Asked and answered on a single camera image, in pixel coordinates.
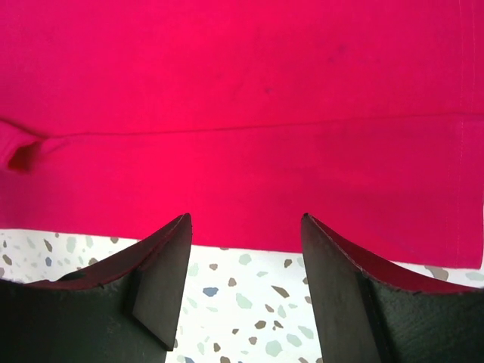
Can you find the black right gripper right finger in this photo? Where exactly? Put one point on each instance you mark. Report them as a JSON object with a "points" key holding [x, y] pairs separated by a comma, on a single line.
{"points": [[368, 309]]}

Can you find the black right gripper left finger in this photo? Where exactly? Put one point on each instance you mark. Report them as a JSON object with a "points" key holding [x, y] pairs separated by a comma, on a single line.
{"points": [[124, 308]]}

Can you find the magenta red t shirt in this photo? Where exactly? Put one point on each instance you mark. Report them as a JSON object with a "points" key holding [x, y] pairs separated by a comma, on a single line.
{"points": [[117, 116]]}

